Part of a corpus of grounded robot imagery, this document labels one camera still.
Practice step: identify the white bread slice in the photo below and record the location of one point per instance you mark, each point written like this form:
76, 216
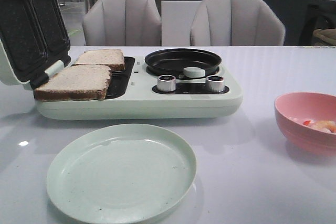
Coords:
113, 58
80, 82

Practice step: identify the pink bowl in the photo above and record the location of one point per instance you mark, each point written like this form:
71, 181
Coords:
292, 109

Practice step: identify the breakfast maker hinged lid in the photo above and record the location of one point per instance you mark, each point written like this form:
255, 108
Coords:
34, 42

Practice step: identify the mint green breakfast maker base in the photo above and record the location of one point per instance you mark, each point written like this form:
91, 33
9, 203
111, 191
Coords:
131, 95

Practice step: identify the left silver control knob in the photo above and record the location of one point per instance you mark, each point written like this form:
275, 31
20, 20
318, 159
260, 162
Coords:
166, 83

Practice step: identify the silver control knob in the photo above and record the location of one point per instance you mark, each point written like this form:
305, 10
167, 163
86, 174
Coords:
166, 83
215, 84

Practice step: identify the black round frying pan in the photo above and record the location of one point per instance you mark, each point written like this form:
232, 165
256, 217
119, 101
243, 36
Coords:
183, 63

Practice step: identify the right silver control knob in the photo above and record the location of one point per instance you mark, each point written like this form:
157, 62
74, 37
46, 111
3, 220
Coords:
215, 84

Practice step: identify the left grey upholstered chair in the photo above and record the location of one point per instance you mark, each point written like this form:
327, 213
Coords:
122, 23

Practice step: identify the grey upholstered chair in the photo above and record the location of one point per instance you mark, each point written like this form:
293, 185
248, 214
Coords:
236, 23
122, 23

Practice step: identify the mint green round plate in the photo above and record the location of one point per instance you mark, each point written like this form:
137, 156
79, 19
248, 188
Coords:
128, 173

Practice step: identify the right grey upholstered chair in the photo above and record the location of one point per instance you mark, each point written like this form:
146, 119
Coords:
236, 23

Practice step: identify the white cabinet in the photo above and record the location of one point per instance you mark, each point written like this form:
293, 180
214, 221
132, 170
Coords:
177, 17

